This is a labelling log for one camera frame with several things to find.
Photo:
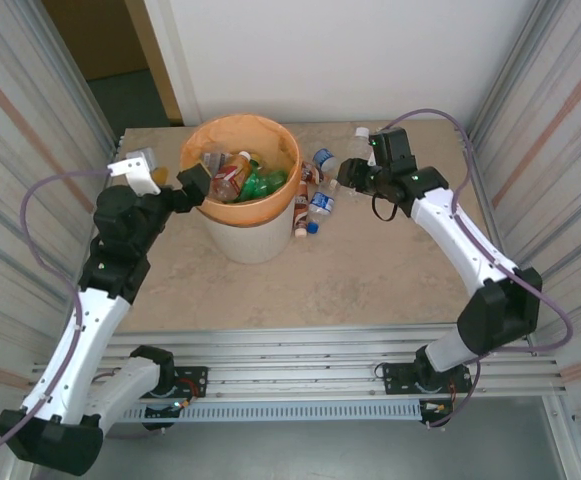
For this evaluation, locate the soda water bottle blue label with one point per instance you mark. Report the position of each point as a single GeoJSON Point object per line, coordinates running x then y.
{"type": "Point", "coordinates": [214, 160]}

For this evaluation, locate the clear bottle red label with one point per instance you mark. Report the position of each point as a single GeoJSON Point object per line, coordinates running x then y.
{"type": "Point", "coordinates": [226, 179]}

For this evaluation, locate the slim clear bottle white cap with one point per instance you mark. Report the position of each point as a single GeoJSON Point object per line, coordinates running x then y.
{"type": "Point", "coordinates": [359, 142]}

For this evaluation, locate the clear brownish bottle white cap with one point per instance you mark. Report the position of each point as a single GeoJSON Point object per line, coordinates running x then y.
{"type": "Point", "coordinates": [242, 165]}

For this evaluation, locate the green bottle yellow cap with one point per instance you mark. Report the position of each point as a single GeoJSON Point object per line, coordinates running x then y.
{"type": "Point", "coordinates": [255, 161]}

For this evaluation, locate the crushed green bottle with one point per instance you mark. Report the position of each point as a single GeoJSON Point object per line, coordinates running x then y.
{"type": "Point", "coordinates": [256, 186]}

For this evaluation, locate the small green bottle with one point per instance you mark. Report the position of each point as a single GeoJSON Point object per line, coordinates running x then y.
{"type": "Point", "coordinates": [276, 178]}

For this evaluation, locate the blue label bottle blue cap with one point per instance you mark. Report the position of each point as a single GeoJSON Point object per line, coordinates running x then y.
{"type": "Point", "coordinates": [322, 201]}

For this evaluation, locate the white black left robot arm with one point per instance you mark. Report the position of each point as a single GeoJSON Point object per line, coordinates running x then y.
{"type": "Point", "coordinates": [87, 340]}

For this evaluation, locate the white bin with orange liner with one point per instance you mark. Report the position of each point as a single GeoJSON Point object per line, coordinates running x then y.
{"type": "Point", "coordinates": [250, 212]}

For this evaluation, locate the white round waste bin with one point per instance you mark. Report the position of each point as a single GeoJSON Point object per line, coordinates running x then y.
{"type": "Point", "coordinates": [247, 240]}

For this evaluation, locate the ribbed metal side panel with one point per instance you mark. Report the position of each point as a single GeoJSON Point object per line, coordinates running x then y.
{"type": "Point", "coordinates": [20, 125]}
{"type": "Point", "coordinates": [570, 125]}

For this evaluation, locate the brown wooden door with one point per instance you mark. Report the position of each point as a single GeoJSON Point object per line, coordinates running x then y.
{"type": "Point", "coordinates": [100, 35]}

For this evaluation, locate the aluminium side rail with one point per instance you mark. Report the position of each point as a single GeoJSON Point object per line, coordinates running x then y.
{"type": "Point", "coordinates": [476, 172]}

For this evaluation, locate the white door frame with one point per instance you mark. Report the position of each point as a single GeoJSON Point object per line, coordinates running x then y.
{"type": "Point", "coordinates": [175, 60]}

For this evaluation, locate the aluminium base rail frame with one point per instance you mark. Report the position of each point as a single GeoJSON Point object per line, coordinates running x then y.
{"type": "Point", "coordinates": [295, 350]}

